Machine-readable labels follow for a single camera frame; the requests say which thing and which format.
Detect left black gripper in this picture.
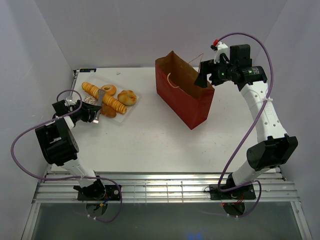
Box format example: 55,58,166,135
69,99,101,123

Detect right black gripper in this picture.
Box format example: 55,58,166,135
194,56,236,89

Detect metal tongs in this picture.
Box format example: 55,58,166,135
92,88,106,124

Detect long ridged bread loaf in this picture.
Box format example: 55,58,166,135
81,82,127,114

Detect ring donut bread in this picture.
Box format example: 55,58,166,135
101,84,117,96

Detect red paper bag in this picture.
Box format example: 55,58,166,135
155,51,215,130

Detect twisted golden bread roll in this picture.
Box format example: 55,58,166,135
117,90,137,106

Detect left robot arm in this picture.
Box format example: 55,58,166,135
35,100,106,200

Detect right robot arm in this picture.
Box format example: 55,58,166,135
194,41,298,199

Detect white patterned round bread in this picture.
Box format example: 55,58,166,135
83,95,97,105

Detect brown glazed bread piece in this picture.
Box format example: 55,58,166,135
100,104,117,118

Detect clear plastic tray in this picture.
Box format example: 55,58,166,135
71,72,142,125

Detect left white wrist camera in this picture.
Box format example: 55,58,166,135
64,98,76,107

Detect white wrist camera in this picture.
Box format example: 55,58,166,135
64,98,76,107
210,39,229,64

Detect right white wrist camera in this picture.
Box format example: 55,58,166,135
210,39,229,64

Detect aluminium frame rail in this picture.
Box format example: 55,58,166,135
33,169,300,204

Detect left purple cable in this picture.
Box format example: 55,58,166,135
10,89,123,223

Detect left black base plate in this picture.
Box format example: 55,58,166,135
76,184,121,202

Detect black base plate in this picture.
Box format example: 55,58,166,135
76,184,121,202
208,184,256,201

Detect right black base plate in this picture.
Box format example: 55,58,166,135
208,184,256,201

